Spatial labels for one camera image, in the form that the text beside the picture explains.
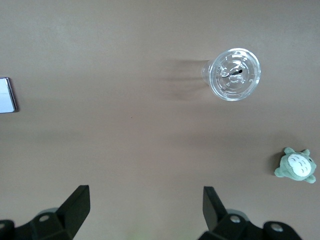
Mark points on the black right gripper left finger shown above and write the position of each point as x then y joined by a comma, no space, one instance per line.
75,207

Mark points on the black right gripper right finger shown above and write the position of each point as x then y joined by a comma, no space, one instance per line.
214,207

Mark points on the grey Totoro plush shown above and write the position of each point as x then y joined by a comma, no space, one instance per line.
296,166

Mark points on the clear plastic cup with lid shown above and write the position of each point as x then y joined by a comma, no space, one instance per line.
235,75

